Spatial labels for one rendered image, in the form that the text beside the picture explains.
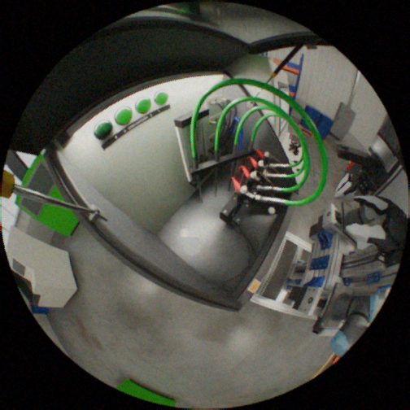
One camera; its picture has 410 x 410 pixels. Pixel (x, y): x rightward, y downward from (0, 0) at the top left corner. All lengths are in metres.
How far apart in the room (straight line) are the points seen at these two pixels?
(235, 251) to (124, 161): 0.58
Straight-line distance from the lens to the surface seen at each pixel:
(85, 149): 0.34
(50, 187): 2.64
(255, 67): 0.62
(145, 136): 0.39
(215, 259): 0.61
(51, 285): 2.68
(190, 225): 0.65
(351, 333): 0.62
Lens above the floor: 1.44
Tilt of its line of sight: 62 degrees down
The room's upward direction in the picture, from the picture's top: 7 degrees counter-clockwise
